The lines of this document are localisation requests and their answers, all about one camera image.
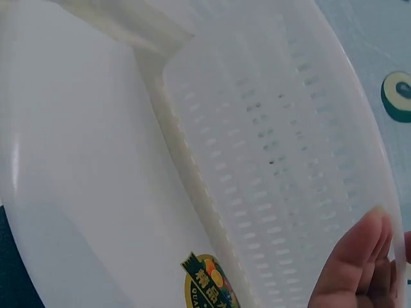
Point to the person's right hand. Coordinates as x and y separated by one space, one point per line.
350 269

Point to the white plastic basin with sticker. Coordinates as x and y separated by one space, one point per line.
80 154

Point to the white perforated plastic strainer basket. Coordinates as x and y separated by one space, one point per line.
257 167

